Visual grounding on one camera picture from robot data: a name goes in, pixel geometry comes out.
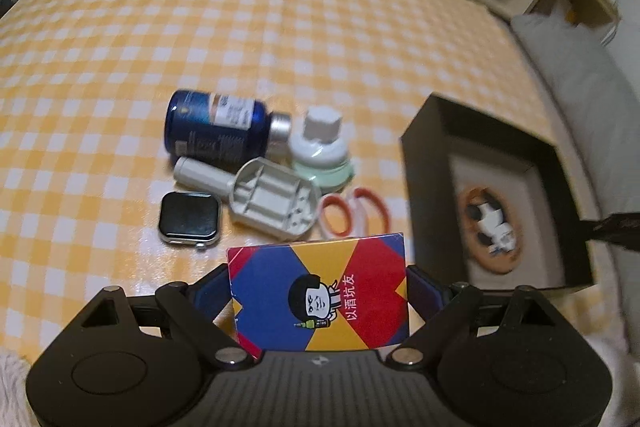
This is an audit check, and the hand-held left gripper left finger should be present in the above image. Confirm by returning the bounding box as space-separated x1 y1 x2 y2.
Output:
80 266 252 366

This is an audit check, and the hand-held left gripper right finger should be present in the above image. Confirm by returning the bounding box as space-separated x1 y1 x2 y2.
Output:
388 264 555 366

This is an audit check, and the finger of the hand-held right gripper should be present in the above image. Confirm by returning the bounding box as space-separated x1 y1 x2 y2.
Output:
575 213 640 254

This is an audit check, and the colourful playing card box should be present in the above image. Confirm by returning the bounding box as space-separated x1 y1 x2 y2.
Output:
226 232 412 362

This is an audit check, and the black box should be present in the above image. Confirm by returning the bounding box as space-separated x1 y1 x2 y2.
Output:
399 93 598 290

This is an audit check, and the white and green jar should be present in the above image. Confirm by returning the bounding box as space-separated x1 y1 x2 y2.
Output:
289 106 357 188

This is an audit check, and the black smartwatch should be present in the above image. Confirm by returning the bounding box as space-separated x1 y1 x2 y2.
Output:
159 192 224 253

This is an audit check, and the grey plastic battery case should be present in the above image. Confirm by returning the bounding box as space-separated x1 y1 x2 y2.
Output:
229 158 322 242

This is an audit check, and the white cylindrical tube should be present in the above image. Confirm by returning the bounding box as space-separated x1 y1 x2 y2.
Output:
173 157 236 195

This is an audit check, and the grey pillow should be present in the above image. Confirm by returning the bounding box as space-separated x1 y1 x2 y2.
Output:
509 13 640 218

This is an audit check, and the blue pill bottle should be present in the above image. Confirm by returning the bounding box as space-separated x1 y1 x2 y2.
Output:
164 89 293 168

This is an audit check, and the yellow checked blanket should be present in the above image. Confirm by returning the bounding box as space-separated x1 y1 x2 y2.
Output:
0 0 596 358

